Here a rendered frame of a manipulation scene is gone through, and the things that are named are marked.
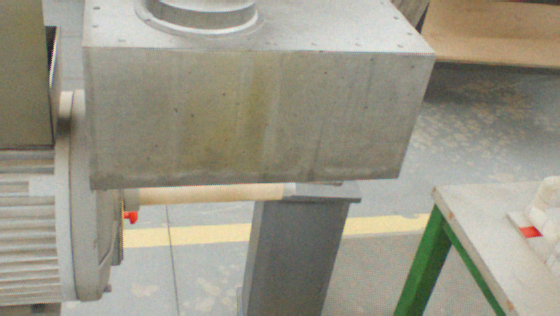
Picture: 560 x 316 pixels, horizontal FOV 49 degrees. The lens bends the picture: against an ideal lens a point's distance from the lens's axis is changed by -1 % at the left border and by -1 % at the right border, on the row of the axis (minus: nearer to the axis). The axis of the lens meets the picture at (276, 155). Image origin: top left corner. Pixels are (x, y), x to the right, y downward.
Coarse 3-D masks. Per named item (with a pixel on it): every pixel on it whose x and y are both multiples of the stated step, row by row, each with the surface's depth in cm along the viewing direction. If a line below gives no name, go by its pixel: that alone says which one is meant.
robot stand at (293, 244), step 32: (320, 192) 170; (352, 192) 171; (256, 224) 189; (288, 224) 175; (320, 224) 176; (256, 256) 186; (288, 256) 183; (320, 256) 184; (256, 288) 193; (288, 288) 191; (320, 288) 193
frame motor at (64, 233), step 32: (64, 96) 69; (64, 128) 65; (0, 160) 63; (32, 160) 63; (64, 160) 63; (0, 192) 62; (32, 192) 61; (64, 192) 62; (96, 192) 64; (0, 224) 61; (32, 224) 63; (64, 224) 62; (96, 224) 63; (0, 256) 62; (32, 256) 63; (64, 256) 63; (96, 256) 64; (0, 288) 64; (32, 288) 66; (64, 288) 66; (96, 288) 67
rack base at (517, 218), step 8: (552, 208) 137; (512, 216) 133; (520, 216) 133; (552, 216) 134; (512, 224) 132; (520, 224) 131; (528, 224) 131; (520, 232) 130; (528, 240) 127; (536, 240) 127; (544, 240) 127; (536, 248) 125; (544, 248) 125; (552, 248) 126; (544, 256) 123
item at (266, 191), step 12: (144, 192) 75; (156, 192) 75; (168, 192) 75; (180, 192) 76; (192, 192) 76; (204, 192) 77; (216, 192) 77; (228, 192) 77; (240, 192) 78; (252, 192) 78; (264, 192) 79; (276, 192) 79; (144, 204) 76; (156, 204) 76; (168, 204) 77
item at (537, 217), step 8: (528, 208) 131; (528, 216) 131; (536, 216) 129; (544, 216) 128; (536, 224) 128; (544, 224) 127; (552, 224) 126; (544, 232) 126; (552, 232) 125; (552, 240) 124
